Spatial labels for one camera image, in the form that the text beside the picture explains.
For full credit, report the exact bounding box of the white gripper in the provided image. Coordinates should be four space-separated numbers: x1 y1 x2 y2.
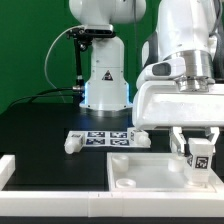
132 57 224 156

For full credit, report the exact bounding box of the white square tabletop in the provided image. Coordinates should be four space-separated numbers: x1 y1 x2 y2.
107 153 224 193

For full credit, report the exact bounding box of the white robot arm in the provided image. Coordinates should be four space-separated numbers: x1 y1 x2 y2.
69 0 224 130

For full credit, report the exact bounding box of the fiducial marker sheet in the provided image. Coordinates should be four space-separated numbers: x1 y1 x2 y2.
65 130 134 148

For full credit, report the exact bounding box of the white U-shaped fence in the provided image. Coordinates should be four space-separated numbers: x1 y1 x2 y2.
0 155 224 217

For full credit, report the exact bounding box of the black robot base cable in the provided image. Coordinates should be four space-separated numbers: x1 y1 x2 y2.
7 85 84 110

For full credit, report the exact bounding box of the black camera on stand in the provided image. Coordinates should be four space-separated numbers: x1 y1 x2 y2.
66 25 116 89

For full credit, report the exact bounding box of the white camera cable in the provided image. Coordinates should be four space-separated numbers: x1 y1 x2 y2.
44 25 84 103

